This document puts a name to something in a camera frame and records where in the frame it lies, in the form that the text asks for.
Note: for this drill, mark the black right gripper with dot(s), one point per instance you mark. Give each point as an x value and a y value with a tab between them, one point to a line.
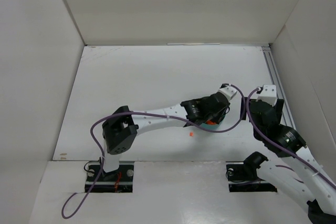
250	107

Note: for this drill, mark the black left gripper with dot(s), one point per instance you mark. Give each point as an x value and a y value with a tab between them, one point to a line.
219	112

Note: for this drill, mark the orange funnel top lego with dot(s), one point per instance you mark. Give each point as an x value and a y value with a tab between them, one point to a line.
209	122

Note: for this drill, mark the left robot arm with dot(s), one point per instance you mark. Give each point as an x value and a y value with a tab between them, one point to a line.
173	116

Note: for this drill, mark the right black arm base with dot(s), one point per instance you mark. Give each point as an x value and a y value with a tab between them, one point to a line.
317	216

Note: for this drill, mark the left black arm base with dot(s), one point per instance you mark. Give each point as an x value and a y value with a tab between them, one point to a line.
119	133

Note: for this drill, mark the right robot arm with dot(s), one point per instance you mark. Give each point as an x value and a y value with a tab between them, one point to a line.
293	169

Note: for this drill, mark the teal round divided container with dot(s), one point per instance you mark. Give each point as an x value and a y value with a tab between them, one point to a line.
212	125

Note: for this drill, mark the aluminium rail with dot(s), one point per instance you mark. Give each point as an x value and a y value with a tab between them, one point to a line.
275	78

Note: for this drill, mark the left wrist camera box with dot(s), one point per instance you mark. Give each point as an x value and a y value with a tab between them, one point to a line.
228	91

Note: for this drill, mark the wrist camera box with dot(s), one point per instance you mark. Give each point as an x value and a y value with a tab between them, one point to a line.
268	94
228	91

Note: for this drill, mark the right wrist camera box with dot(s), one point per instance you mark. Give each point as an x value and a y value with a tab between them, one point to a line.
268	94

